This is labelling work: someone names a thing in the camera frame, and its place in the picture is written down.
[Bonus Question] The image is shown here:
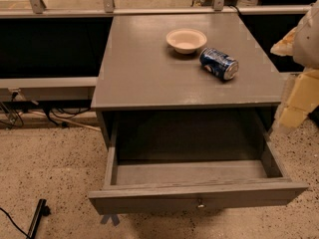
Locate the grey metal railing frame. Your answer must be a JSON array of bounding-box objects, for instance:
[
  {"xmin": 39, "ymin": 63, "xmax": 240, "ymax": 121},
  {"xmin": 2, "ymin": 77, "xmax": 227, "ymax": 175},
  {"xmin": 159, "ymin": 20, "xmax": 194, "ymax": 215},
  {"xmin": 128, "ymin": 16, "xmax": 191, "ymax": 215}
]
[{"xmin": 0, "ymin": 0, "xmax": 319, "ymax": 103}]

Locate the grey wooden drawer cabinet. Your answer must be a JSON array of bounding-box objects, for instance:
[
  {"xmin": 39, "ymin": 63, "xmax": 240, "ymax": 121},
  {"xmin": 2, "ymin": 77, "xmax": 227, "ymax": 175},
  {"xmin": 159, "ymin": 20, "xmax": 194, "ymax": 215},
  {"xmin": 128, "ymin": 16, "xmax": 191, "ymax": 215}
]
[{"xmin": 92, "ymin": 13, "xmax": 283, "ymax": 151}]

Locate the blue soda can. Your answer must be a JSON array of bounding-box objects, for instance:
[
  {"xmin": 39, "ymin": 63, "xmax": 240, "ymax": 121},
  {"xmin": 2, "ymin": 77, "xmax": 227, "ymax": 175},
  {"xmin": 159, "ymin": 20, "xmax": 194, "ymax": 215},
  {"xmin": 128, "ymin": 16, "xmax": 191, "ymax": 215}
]
[{"xmin": 199, "ymin": 48, "xmax": 239, "ymax": 81}]

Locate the white paper bowl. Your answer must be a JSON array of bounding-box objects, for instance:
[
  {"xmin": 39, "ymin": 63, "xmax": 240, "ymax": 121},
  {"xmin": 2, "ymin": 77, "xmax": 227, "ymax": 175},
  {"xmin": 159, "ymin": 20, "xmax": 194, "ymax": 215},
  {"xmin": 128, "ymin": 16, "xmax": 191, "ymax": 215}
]
[{"xmin": 166, "ymin": 29, "xmax": 207, "ymax": 55}]

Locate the grey top drawer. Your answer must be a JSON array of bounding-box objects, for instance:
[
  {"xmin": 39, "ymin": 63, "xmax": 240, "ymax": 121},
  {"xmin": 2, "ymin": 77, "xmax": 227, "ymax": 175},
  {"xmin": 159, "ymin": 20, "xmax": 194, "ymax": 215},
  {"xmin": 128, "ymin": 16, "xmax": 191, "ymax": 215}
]
[{"xmin": 89, "ymin": 110, "xmax": 308, "ymax": 214}]

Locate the blue tape cross mark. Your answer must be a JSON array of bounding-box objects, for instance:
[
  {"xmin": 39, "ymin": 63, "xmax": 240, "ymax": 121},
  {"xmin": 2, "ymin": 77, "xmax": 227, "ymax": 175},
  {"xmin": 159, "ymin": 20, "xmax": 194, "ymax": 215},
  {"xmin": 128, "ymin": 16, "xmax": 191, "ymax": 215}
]
[{"xmin": 101, "ymin": 214, "xmax": 120, "ymax": 226}]

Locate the black power strip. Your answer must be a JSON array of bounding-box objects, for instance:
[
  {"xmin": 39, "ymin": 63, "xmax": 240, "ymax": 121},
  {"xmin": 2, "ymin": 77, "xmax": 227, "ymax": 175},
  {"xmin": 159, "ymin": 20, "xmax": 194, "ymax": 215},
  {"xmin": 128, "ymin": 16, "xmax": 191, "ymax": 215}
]
[{"xmin": 26, "ymin": 199, "xmax": 51, "ymax": 239}]

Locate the black cable bundle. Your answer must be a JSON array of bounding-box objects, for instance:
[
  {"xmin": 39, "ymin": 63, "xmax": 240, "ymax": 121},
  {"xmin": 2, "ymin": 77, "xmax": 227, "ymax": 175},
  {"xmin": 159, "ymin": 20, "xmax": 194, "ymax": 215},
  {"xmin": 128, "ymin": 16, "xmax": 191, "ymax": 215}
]
[{"xmin": 0, "ymin": 91, "xmax": 93, "ymax": 129}]

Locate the black floor cable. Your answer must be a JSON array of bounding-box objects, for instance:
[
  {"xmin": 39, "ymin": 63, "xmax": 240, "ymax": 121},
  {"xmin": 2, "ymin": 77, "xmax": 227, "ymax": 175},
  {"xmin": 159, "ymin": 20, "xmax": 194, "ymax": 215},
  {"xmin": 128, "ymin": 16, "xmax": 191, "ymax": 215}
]
[{"xmin": 0, "ymin": 207, "xmax": 30, "ymax": 239}]

